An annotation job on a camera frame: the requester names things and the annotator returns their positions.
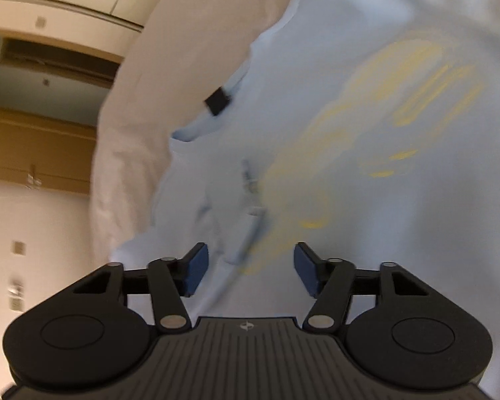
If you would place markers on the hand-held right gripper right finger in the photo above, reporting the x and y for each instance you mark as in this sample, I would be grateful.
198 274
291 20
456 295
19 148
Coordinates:
305 267

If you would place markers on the wooden wall panel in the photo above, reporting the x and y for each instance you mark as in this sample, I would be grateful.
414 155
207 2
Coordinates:
37 150

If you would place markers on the wall air vent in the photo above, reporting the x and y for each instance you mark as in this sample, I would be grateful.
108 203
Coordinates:
54 58

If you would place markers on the light blue printed t-shirt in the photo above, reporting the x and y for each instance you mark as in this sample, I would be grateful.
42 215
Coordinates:
316 141

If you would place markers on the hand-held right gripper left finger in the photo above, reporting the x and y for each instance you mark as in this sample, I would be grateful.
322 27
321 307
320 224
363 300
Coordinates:
198 267

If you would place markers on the white wall switch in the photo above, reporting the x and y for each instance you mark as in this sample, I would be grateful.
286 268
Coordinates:
18 248

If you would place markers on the white bed sheet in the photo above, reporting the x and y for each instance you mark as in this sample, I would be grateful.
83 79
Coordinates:
158 91

